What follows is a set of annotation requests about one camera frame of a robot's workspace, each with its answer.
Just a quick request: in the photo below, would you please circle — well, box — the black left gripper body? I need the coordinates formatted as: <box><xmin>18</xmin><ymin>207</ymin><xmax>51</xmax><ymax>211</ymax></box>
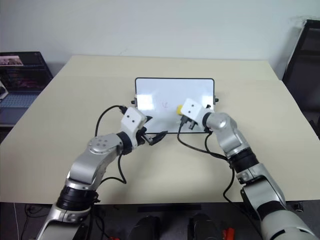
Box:
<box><xmin>135</xmin><ymin>126</ymin><xmax>154</xmax><ymax>146</ymax></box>

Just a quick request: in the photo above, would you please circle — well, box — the dark rounded shape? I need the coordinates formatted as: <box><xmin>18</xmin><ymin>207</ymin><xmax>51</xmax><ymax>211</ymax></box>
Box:
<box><xmin>188</xmin><ymin>212</ymin><xmax>222</xmax><ymax>240</ymax></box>

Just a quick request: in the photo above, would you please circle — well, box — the red clamp tool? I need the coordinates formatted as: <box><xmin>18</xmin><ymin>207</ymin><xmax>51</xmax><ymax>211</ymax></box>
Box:
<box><xmin>222</xmin><ymin>226</ymin><xmax>236</xmax><ymax>240</ymax></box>

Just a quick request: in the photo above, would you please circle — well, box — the black chair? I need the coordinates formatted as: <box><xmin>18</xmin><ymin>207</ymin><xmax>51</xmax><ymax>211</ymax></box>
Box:
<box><xmin>281</xmin><ymin>19</ymin><xmax>320</xmax><ymax>141</ymax></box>

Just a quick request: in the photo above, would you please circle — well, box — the open laptop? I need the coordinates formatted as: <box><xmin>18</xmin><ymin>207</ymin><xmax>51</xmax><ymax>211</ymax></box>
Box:
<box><xmin>0</xmin><ymin>51</ymin><xmax>54</xmax><ymax>127</ymax></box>

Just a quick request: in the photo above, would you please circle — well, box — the black and white device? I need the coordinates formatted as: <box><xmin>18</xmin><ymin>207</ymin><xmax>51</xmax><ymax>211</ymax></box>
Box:
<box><xmin>0</xmin><ymin>79</ymin><xmax>9</xmax><ymax>101</ymax></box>

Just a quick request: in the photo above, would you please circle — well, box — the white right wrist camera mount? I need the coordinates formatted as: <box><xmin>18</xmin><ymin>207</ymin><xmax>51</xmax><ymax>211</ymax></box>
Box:
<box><xmin>180</xmin><ymin>97</ymin><xmax>209</xmax><ymax>124</ymax></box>

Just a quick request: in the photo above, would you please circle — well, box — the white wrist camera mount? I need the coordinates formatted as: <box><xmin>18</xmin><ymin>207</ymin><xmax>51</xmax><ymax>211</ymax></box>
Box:
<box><xmin>180</xmin><ymin>97</ymin><xmax>209</xmax><ymax>124</ymax></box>
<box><xmin>120</xmin><ymin>107</ymin><xmax>148</xmax><ymax>149</ymax></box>

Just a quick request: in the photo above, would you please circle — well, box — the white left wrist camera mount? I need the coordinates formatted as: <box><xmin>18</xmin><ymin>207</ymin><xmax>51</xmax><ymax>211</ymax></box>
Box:
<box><xmin>120</xmin><ymin>107</ymin><xmax>148</xmax><ymax>149</ymax></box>

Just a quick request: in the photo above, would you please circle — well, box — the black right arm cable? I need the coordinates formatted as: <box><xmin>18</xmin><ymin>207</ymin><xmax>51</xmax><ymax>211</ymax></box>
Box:
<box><xmin>176</xmin><ymin>115</ymin><xmax>241</xmax><ymax>205</ymax></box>

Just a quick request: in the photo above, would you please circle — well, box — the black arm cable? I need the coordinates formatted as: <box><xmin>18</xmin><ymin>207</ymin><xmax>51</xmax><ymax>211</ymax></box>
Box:
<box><xmin>176</xmin><ymin>115</ymin><xmax>241</xmax><ymax>205</ymax></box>
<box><xmin>94</xmin><ymin>104</ymin><xmax>127</xmax><ymax>185</ymax></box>

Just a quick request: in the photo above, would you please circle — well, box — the white whiteboard with black frame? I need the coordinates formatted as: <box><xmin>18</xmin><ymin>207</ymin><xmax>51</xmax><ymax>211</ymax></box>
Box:
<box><xmin>134</xmin><ymin>77</ymin><xmax>216</xmax><ymax>135</ymax></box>

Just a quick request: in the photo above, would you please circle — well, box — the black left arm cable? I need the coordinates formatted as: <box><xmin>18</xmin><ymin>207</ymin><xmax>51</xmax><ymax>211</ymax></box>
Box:
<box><xmin>94</xmin><ymin>104</ymin><xmax>127</xmax><ymax>185</ymax></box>

